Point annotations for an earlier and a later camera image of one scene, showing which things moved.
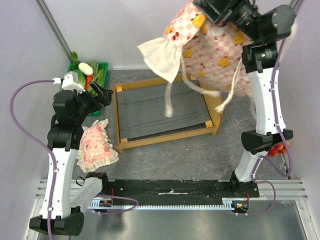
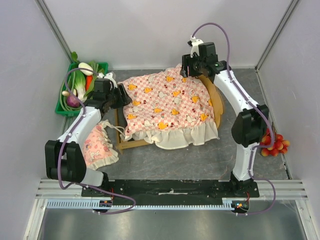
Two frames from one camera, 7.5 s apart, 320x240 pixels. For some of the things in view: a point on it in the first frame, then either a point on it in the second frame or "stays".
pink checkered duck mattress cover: x=213 y=56 → x=168 y=110
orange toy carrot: x=89 y=78 stays
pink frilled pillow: x=95 y=150 stays
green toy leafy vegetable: x=98 y=76 stays
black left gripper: x=103 y=99 → x=124 y=100
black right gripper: x=216 y=11 → x=186 y=65
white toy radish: x=85 y=68 stays
